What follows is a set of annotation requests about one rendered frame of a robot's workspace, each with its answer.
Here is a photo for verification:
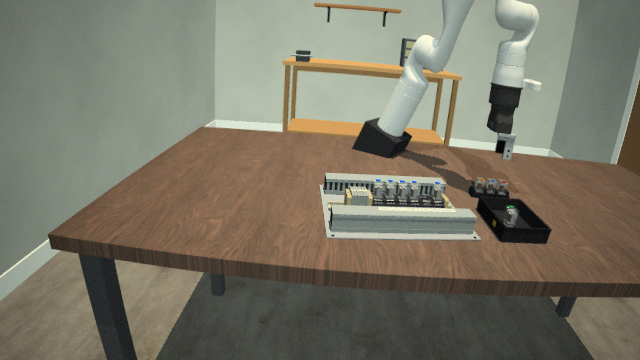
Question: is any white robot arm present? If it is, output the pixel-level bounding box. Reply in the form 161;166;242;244
377;0;539;137

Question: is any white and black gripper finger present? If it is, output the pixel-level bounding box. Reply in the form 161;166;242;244
495;136;506;154
497;133;517;160

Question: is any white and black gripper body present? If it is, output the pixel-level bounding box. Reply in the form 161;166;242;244
487;63;541;134

